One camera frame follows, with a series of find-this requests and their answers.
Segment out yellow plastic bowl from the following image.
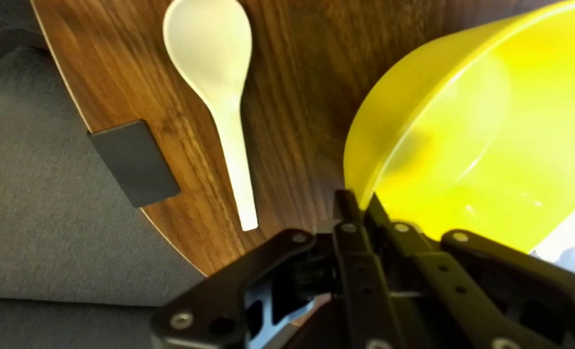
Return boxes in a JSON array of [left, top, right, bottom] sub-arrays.
[[344, 0, 575, 260]]

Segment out white plastic spoon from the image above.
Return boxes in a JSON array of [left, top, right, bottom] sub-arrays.
[[164, 0, 258, 231]]

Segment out dark grey sofa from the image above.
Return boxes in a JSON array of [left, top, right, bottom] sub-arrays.
[[0, 0, 200, 349]]

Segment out black table clamp pad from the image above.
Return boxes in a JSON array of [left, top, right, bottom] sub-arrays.
[[90, 121, 181, 208]]

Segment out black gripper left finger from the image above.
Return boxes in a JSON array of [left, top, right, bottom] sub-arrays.
[[334, 190, 406, 349]]

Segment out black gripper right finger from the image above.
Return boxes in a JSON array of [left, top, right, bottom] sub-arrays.
[[369, 198, 555, 349]]

